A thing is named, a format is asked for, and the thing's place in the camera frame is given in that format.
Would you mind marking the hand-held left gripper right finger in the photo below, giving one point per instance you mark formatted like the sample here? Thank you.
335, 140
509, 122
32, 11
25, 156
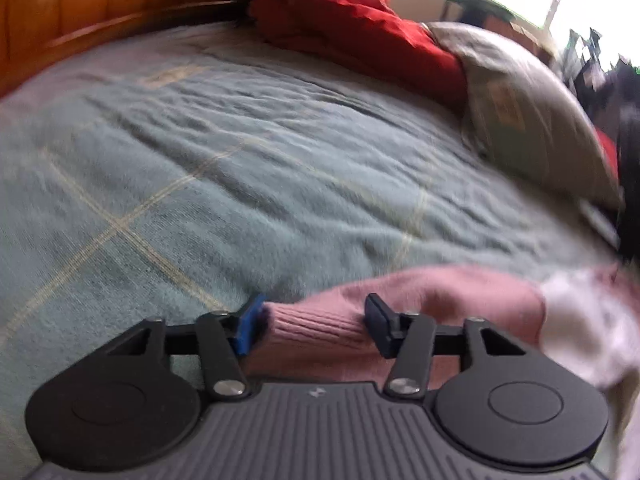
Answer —
380, 325

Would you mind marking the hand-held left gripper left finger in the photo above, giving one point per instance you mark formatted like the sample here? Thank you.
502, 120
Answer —
250, 325

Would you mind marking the pink and white sweater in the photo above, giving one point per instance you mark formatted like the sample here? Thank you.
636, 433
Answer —
450, 300

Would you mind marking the green plaid blanket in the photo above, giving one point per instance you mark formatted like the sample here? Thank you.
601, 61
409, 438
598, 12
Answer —
225, 170

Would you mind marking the grey-green plaid pillow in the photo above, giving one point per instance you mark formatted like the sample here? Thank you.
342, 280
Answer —
530, 110

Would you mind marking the red cushion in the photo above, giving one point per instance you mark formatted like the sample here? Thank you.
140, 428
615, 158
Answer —
609, 155

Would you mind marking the black backpack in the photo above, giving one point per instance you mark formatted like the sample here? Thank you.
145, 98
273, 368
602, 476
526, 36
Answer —
627, 160

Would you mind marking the red pillow with gold line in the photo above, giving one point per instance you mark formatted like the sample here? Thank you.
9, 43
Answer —
350, 20

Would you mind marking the wooden headboard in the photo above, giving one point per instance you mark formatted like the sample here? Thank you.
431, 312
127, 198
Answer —
90, 15

